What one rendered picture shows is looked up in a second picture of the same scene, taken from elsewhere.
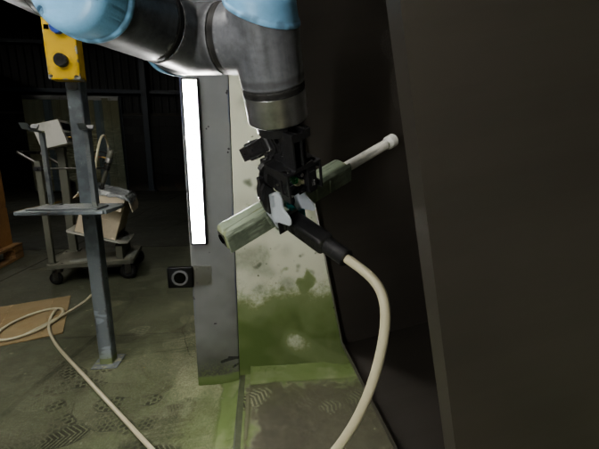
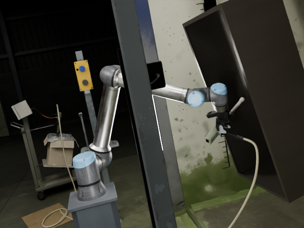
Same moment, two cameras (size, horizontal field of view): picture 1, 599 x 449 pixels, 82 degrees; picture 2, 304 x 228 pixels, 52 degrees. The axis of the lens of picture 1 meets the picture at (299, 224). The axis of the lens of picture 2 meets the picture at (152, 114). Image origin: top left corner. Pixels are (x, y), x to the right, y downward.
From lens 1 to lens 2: 1.52 m
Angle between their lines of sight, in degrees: 5
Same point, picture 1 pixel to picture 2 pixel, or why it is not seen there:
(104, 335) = not seen: hidden behind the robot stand
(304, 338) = (212, 185)
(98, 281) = (107, 180)
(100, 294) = not seen: hidden behind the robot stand
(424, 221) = (263, 127)
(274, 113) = (223, 108)
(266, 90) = (222, 105)
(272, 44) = (224, 97)
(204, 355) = not seen: hidden behind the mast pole
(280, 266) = (196, 154)
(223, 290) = (173, 170)
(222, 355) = (177, 201)
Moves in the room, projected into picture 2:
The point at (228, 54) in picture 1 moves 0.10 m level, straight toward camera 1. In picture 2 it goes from (213, 99) to (221, 100)
